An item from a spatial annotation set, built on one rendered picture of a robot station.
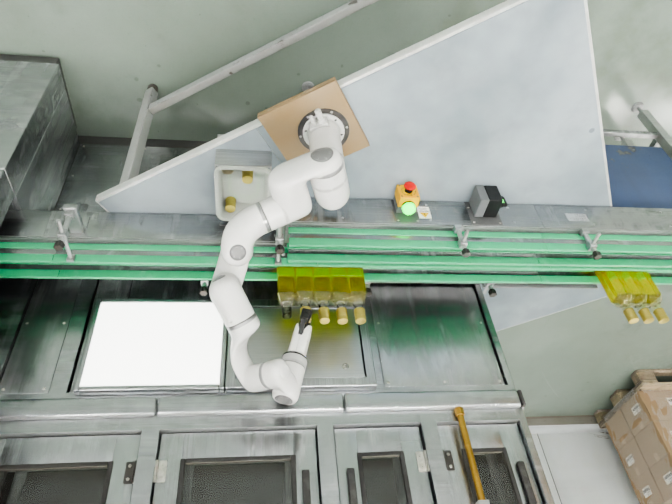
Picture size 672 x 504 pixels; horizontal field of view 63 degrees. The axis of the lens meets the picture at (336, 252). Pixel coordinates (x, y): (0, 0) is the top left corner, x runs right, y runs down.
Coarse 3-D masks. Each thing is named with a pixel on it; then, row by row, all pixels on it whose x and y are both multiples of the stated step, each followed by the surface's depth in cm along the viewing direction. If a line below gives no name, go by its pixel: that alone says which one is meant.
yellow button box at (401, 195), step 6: (396, 186) 186; (402, 186) 186; (396, 192) 186; (402, 192) 183; (408, 192) 183; (414, 192) 184; (396, 198) 186; (402, 198) 182; (408, 198) 182; (414, 198) 182; (396, 204) 186; (396, 210) 186; (402, 210) 186
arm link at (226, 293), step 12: (228, 264) 152; (216, 276) 148; (228, 276) 144; (240, 276) 153; (216, 288) 141; (228, 288) 141; (240, 288) 144; (216, 300) 142; (228, 300) 141; (240, 300) 143; (228, 312) 142; (240, 312) 142; (252, 312) 145; (228, 324) 143
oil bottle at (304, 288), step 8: (296, 272) 180; (304, 272) 180; (296, 280) 178; (304, 280) 178; (312, 280) 178; (296, 288) 176; (304, 288) 175; (312, 288) 176; (296, 296) 175; (304, 296) 174; (312, 296) 175
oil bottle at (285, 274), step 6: (282, 270) 180; (288, 270) 180; (294, 270) 182; (282, 276) 178; (288, 276) 179; (294, 276) 179; (282, 282) 177; (288, 282) 177; (294, 282) 177; (282, 288) 175; (288, 288) 175; (294, 288) 176; (282, 294) 173; (288, 294) 174; (294, 294) 174; (282, 300) 173; (288, 300) 174; (294, 300) 175
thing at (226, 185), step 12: (216, 168) 165; (228, 168) 165; (240, 168) 165; (252, 168) 166; (264, 168) 166; (216, 180) 168; (228, 180) 177; (240, 180) 177; (264, 180) 178; (216, 192) 171; (228, 192) 181; (240, 192) 181; (252, 192) 182; (264, 192) 182; (216, 204) 175; (240, 204) 184; (228, 216) 180
